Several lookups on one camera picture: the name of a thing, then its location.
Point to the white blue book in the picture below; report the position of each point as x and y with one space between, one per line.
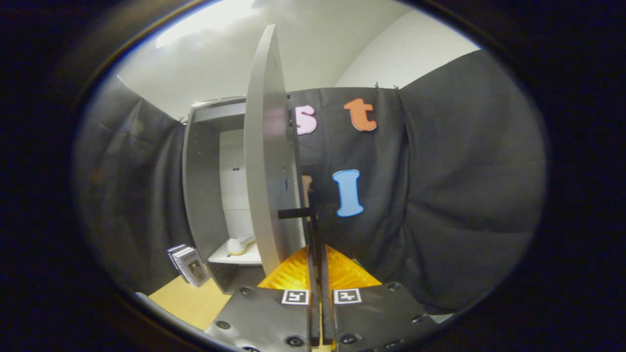
172 252

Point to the beige shoe cabinet door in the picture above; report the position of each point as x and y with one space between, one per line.
264 146

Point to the white shoe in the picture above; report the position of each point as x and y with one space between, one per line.
239 245

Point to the black backdrop cloth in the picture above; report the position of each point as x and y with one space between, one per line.
464 195

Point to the grey shoe cabinet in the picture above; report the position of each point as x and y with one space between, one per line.
200 195

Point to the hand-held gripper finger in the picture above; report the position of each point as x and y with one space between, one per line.
326 318
314 318

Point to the white book with portrait cover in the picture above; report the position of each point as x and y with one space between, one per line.
194 269

